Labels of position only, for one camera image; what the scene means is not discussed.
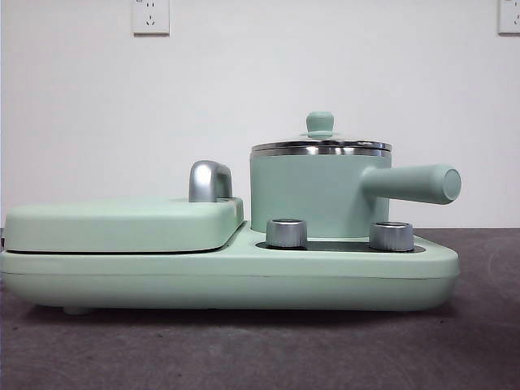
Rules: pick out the glass lid with green knob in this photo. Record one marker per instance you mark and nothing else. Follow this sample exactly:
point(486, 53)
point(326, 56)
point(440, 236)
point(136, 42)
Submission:
point(320, 122)

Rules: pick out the mint green steamer pot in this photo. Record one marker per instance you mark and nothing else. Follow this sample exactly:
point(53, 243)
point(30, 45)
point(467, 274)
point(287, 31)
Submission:
point(317, 191)

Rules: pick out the silver control knob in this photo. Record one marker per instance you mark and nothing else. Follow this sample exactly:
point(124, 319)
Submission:
point(286, 233)
point(391, 236)

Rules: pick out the mint green cooker base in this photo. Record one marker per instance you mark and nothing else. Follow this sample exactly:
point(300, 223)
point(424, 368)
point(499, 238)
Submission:
point(227, 280)

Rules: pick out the black control panel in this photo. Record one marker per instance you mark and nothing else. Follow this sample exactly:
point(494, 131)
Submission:
point(337, 246)

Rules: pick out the mint green hinged griddle cover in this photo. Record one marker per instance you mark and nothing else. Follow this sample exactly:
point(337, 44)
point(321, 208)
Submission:
point(122, 223)

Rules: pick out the white wall socket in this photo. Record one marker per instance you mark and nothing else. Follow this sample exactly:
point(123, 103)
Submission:
point(510, 16)
point(151, 18)

